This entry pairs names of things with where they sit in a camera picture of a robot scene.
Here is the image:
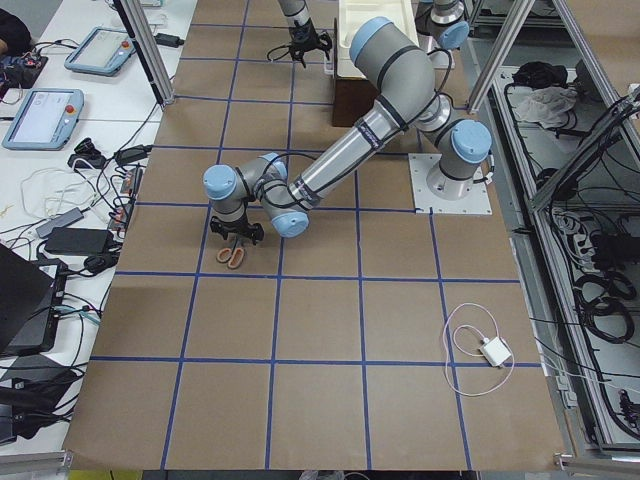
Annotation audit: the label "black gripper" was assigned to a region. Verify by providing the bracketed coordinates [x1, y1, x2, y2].
[209, 215, 264, 245]
[288, 27, 331, 68]

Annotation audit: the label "orange grey scissors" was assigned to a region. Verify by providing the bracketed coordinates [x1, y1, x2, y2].
[216, 237, 246, 270]

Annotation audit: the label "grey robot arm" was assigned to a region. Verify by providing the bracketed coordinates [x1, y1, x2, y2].
[203, 16, 492, 243]
[278, 0, 333, 67]

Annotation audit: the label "dark wooden drawer cabinet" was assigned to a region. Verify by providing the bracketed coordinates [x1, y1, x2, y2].
[331, 76, 379, 127]

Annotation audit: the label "white plastic tray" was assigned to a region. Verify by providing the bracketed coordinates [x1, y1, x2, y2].
[335, 0, 419, 79]

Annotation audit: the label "grey usb hub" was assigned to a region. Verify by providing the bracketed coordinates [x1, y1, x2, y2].
[35, 207, 84, 239]

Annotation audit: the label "black power brick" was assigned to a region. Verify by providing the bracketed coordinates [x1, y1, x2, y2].
[44, 227, 113, 256]

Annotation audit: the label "far teach pendant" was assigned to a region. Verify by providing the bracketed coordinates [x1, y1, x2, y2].
[64, 27, 134, 77]

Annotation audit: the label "teach pendant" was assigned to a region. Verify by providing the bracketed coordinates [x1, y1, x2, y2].
[64, 27, 134, 77]
[2, 88, 84, 151]

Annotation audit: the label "black laptop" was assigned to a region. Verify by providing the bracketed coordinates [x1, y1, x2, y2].
[1, 246, 68, 357]

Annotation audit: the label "near teach pendant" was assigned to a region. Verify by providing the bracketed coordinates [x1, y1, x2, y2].
[2, 88, 84, 151]

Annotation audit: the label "white crumpled cloth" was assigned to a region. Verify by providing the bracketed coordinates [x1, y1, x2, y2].
[515, 86, 578, 128]

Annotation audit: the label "white power adapter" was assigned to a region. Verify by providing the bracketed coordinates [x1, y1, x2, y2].
[479, 337, 513, 368]

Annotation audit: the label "aluminium frame post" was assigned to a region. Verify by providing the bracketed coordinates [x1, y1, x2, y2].
[113, 0, 175, 109]

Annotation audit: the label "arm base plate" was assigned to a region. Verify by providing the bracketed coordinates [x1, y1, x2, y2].
[408, 153, 492, 216]

